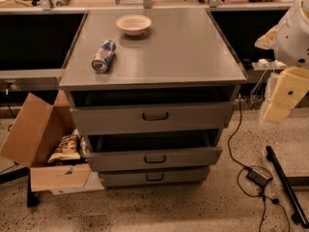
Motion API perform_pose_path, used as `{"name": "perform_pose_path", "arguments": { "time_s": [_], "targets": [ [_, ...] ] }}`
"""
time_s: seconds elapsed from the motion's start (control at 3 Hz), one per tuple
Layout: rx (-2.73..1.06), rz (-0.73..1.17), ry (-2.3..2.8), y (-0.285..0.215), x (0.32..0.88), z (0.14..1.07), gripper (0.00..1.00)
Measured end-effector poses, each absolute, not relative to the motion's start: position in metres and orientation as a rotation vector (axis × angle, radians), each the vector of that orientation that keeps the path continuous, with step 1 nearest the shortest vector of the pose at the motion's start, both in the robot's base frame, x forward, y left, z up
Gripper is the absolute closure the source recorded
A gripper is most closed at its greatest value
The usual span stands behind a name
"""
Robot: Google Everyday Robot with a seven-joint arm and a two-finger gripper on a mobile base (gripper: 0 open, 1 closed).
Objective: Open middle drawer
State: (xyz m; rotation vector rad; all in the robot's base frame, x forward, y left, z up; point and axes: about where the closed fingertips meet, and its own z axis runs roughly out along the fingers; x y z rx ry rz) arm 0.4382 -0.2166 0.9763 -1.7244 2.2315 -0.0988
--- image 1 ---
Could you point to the black floor stand bar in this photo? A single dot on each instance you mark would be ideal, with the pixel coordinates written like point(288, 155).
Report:
point(288, 184)

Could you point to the white power strip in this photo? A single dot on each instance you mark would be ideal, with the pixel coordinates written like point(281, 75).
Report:
point(264, 64)

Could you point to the chip snack bag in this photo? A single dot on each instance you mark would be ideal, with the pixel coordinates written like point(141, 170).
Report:
point(66, 150)

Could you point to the blue silver drink can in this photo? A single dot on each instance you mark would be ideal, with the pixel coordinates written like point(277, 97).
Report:
point(104, 57)

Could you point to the brown cardboard box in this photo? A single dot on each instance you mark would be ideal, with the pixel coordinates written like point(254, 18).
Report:
point(35, 134)

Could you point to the black power adapter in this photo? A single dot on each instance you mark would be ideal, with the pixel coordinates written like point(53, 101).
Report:
point(258, 178)

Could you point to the grey drawer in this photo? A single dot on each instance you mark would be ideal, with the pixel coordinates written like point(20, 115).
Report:
point(151, 150)
point(152, 117)
point(196, 174)

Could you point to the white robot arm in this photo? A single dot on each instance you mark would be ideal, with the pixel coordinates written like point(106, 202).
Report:
point(289, 40)

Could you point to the white bowl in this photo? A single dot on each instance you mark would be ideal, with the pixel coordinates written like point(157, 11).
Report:
point(133, 24)

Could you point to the grey drawer cabinet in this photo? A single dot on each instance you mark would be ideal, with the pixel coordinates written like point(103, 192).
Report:
point(181, 58)

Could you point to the grey bottom drawer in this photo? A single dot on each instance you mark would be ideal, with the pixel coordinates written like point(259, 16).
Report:
point(196, 174)

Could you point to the grey top drawer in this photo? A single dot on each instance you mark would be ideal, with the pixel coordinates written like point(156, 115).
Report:
point(152, 117)

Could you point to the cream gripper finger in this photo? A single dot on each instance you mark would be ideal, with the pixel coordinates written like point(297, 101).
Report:
point(284, 92)
point(267, 40)

